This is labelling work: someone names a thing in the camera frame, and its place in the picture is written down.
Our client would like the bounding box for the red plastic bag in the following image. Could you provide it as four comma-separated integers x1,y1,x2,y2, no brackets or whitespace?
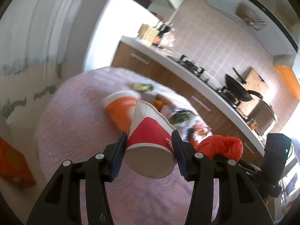
194,135,244,161

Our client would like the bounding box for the red white paper cup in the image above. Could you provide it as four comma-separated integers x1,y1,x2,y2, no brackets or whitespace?
124,100,176,179

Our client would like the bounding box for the wooden kitchen cabinet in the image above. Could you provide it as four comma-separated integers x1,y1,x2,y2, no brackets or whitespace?
112,42,263,167

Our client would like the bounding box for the colourful puzzle cube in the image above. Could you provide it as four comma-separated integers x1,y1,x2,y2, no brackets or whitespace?
248,118,258,130

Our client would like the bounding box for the steel pot with lid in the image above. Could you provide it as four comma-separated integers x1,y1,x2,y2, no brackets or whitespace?
237,99,278,136

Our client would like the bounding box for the wooden cutting board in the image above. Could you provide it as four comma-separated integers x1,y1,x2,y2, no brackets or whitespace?
243,67,269,97

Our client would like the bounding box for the black wok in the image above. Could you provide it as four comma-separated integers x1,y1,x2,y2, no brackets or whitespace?
225,67,263,102

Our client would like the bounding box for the pink patterned tablecloth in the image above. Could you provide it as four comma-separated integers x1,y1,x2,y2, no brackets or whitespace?
33,67,221,225

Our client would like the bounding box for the gas stove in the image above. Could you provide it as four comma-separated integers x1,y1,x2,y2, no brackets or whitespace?
167,54,241,109

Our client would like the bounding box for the orange white paper cup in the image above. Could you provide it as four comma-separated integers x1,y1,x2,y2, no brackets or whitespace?
102,90,141,134

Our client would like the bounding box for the white range hood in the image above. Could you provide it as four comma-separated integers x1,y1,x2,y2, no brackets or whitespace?
207,0,299,56

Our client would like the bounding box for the green vegetable stalk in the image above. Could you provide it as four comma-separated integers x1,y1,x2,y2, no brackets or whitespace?
131,83,154,92

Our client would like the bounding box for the white countertop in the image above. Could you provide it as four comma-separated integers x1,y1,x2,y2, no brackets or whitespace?
120,36,265,155

